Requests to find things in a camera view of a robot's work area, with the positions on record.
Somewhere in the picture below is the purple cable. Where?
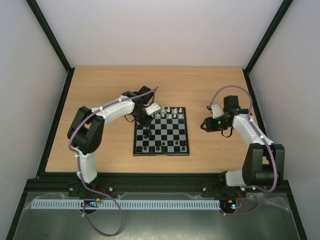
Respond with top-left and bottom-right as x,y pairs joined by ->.
68,85 -> 160,237
206,85 -> 279,217

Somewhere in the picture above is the black white chess board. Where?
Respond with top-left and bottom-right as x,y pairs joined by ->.
133,106 -> 190,157

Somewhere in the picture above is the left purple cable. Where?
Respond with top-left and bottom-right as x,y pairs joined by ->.
68,85 -> 160,237

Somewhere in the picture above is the black frame post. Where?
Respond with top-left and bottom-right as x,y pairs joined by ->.
25,0 -> 75,73
243,0 -> 294,73

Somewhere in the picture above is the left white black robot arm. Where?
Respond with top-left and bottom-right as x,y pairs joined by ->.
67,86 -> 160,184

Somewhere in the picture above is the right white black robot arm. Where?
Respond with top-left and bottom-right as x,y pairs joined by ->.
200,95 -> 285,196

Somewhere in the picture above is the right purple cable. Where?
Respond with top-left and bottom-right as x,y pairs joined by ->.
206,85 -> 279,217

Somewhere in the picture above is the right black frame post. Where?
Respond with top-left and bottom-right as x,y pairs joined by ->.
243,0 -> 294,73

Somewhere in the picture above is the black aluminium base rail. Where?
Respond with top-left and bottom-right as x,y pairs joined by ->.
24,171 -> 291,198

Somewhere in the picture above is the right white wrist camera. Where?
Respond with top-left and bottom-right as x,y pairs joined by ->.
207,104 -> 223,119

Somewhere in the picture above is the left black frame post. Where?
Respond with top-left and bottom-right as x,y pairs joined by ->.
25,0 -> 75,73

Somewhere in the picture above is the light blue slotted cable duct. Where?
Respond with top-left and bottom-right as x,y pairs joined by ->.
30,199 -> 221,211

